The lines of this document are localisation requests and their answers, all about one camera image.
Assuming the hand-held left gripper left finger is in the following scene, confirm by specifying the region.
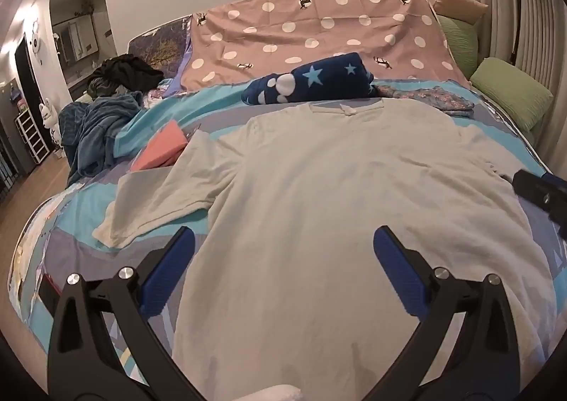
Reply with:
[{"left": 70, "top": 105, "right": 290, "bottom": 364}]
[{"left": 48, "top": 226, "right": 196, "bottom": 401}]

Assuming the white t-shirt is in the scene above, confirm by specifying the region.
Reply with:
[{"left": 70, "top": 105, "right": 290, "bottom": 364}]
[{"left": 92, "top": 100, "right": 561, "bottom": 401}]

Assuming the large green pillow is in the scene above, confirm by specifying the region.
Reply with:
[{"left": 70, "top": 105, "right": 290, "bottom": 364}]
[{"left": 470, "top": 58, "right": 554, "bottom": 129}]

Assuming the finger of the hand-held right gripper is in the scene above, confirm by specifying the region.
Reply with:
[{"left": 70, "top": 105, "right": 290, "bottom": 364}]
[{"left": 513, "top": 168, "right": 567, "bottom": 225}]

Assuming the pink polka dot sheet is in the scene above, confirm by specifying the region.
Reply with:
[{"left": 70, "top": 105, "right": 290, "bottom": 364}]
[{"left": 179, "top": 0, "right": 470, "bottom": 94}]

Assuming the white shelf rack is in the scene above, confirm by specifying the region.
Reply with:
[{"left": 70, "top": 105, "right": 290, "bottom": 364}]
[{"left": 15, "top": 109, "right": 50, "bottom": 165}]

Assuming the folded floral cloth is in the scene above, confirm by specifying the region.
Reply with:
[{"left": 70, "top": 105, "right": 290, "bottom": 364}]
[{"left": 374, "top": 82, "right": 476, "bottom": 117}]

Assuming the small green pillow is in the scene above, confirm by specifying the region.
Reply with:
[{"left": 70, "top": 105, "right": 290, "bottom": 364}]
[{"left": 436, "top": 15, "right": 480, "bottom": 78}]

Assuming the navy star print blanket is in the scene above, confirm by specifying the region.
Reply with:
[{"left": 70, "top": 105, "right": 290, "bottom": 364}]
[{"left": 241, "top": 52, "right": 379, "bottom": 106}]

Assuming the white bear figure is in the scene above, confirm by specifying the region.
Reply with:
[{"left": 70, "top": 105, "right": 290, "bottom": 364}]
[{"left": 38, "top": 97, "right": 63, "bottom": 158}]

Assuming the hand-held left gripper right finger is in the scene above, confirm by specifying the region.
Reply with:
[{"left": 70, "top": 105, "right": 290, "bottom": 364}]
[{"left": 373, "top": 225, "right": 521, "bottom": 401}]

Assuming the folded salmon pink cloth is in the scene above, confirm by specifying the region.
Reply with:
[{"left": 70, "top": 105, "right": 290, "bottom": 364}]
[{"left": 130, "top": 120, "right": 189, "bottom": 172}]

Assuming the blue grey striped bed cover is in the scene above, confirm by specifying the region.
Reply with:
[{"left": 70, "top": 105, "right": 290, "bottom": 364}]
[{"left": 9, "top": 78, "right": 567, "bottom": 366}]

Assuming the person's left forearm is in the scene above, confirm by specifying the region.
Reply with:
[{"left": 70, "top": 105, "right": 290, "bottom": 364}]
[{"left": 237, "top": 384, "right": 303, "bottom": 401}]

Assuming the tan pillow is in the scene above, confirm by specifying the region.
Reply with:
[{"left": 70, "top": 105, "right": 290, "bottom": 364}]
[{"left": 432, "top": 0, "right": 489, "bottom": 25}]

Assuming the dark teal fleece blanket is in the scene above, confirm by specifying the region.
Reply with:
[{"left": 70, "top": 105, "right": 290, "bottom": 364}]
[{"left": 60, "top": 91, "right": 145, "bottom": 187}]

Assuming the pile of black clothes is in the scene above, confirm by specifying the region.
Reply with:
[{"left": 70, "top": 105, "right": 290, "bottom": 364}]
[{"left": 86, "top": 53, "right": 164, "bottom": 98}]

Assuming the dark patterned mattress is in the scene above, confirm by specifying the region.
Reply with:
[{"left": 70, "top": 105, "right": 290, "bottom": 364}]
[{"left": 128, "top": 15, "right": 193, "bottom": 76}]

